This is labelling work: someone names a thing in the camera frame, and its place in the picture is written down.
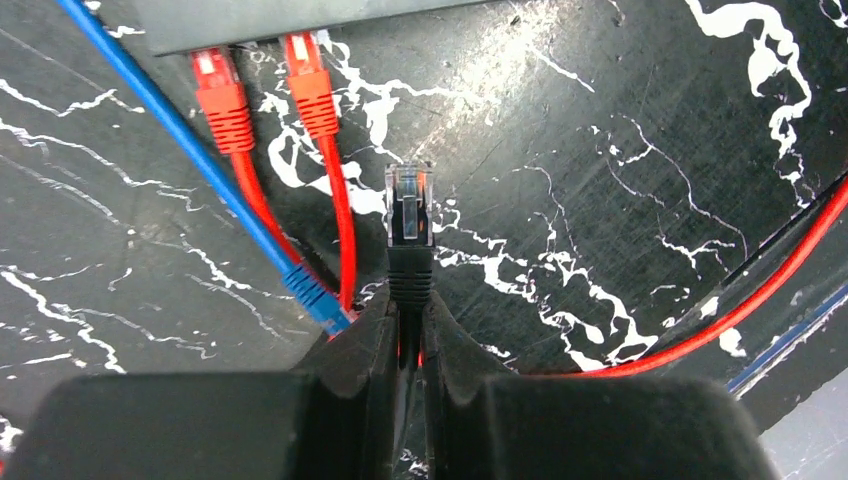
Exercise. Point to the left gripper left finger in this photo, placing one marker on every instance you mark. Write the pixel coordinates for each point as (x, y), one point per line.
(332, 416)

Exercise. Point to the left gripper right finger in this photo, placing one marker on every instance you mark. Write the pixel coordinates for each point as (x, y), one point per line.
(485, 421)

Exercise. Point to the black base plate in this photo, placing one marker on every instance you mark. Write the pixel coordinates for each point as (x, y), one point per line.
(789, 346)

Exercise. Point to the black pad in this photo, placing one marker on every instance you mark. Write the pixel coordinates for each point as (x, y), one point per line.
(184, 26)

